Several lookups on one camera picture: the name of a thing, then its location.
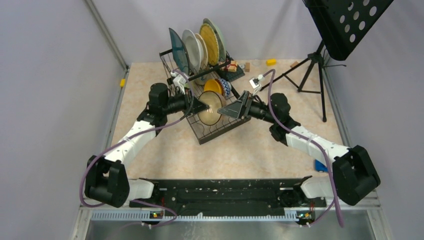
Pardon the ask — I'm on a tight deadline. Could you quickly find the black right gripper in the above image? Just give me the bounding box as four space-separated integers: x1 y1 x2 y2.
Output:
218 90 277 124

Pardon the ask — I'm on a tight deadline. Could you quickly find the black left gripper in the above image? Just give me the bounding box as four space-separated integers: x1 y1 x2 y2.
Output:
162 87 210 116

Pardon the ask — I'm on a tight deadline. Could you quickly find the black wire dish rack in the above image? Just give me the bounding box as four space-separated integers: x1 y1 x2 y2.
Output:
159 49 251 145

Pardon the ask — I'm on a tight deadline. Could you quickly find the brown glazed bowl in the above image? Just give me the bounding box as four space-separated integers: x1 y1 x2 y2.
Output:
197 90 227 126

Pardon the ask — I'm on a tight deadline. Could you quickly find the red patterned bowl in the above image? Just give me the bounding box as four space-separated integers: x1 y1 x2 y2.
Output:
218 78 232 98

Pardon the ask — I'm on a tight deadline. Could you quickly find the yellow bowl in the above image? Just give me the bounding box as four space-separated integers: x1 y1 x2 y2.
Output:
203 79 223 95

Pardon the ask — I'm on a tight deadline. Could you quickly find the dark teal square plate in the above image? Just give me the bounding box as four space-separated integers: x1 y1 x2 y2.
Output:
168 28 190 75

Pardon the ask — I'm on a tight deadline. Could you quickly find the light green flower plate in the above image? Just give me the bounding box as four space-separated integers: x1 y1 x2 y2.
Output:
203 18 227 62

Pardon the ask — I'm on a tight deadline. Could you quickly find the white plate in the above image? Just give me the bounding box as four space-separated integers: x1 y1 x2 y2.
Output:
182 29 202 74

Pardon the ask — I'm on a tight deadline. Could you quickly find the cream floral plate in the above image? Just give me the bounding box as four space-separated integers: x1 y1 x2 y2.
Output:
194 33 209 70

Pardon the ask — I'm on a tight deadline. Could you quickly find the yellow bamboo pattern plate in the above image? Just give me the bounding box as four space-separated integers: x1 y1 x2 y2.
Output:
199 23 220 66

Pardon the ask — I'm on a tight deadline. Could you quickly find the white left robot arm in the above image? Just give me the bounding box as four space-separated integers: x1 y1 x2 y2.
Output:
79 83 210 208

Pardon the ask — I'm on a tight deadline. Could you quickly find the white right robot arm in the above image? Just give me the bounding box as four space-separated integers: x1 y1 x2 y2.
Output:
217 91 381 206

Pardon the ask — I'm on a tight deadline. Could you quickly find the small wooden block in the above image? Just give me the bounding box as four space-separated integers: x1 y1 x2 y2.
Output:
244 62 251 73

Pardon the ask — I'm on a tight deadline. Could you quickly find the clear round lid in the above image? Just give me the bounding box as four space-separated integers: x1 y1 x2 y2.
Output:
252 59 261 67

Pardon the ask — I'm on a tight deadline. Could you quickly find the yellow lego block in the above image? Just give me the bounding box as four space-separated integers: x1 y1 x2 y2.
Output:
266 58 277 66

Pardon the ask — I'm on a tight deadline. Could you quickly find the brown wooden block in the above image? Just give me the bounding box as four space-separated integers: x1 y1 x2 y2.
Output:
290 61 300 69

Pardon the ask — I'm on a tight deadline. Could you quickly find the blue toy car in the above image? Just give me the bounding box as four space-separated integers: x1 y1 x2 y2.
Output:
314 159 328 173

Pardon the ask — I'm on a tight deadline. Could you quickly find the black music stand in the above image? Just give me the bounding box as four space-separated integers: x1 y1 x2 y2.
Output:
277 0 392 122

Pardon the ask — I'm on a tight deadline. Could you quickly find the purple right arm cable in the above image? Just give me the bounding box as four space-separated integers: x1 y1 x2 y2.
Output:
256 68 345 229

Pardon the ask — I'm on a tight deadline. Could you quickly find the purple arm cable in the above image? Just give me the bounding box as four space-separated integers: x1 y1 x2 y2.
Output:
256 68 345 229
78 68 196 229

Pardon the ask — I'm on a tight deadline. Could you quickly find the yellow block on rail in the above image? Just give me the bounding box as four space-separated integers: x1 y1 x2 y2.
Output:
119 78 126 88

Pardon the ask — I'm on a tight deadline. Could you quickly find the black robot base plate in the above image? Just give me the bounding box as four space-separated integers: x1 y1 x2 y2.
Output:
141 178 327 217

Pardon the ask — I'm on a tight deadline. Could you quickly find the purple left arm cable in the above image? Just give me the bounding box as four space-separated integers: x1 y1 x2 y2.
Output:
78 68 196 229

